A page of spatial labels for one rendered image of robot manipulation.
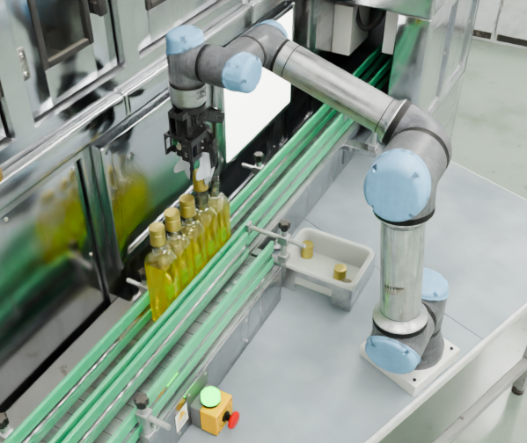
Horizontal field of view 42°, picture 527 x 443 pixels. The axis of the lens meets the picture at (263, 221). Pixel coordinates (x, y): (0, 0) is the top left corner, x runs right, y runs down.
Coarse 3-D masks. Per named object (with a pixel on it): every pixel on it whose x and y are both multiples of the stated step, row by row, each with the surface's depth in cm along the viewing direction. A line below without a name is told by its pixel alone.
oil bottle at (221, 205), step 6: (210, 198) 165; (222, 198) 165; (210, 204) 165; (216, 204) 164; (222, 204) 165; (228, 204) 168; (216, 210) 165; (222, 210) 166; (228, 210) 169; (222, 216) 167; (228, 216) 170; (222, 222) 168; (228, 222) 171; (222, 228) 169; (228, 228) 172; (222, 234) 170; (228, 234) 173; (222, 240) 171; (222, 246) 172
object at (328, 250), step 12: (300, 240) 194; (312, 240) 196; (324, 240) 194; (336, 240) 192; (348, 240) 191; (300, 252) 196; (324, 252) 197; (336, 252) 194; (348, 252) 192; (360, 252) 190; (372, 252) 187; (288, 264) 184; (300, 264) 194; (312, 264) 194; (324, 264) 194; (336, 264) 194; (348, 264) 194; (360, 264) 192; (312, 276) 181; (324, 276) 180; (348, 276) 190; (360, 276) 180; (348, 288) 180
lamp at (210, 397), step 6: (204, 390) 150; (210, 390) 150; (216, 390) 151; (204, 396) 149; (210, 396) 149; (216, 396) 149; (204, 402) 149; (210, 402) 149; (216, 402) 150; (210, 408) 150
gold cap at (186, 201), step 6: (180, 198) 154; (186, 198) 154; (192, 198) 154; (180, 204) 153; (186, 204) 153; (192, 204) 153; (180, 210) 155; (186, 210) 154; (192, 210) 154; (186, 216) 155; (192, 216) 155
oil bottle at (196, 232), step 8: (200, 224) 158; (184, 232) 157; (192, 232) 156; (200, 232) 159; (192, 240) 157; (200, 240) 160; (192, 248) 158; (200, 248) 161; (200, 256) 162; (200, 264) 164
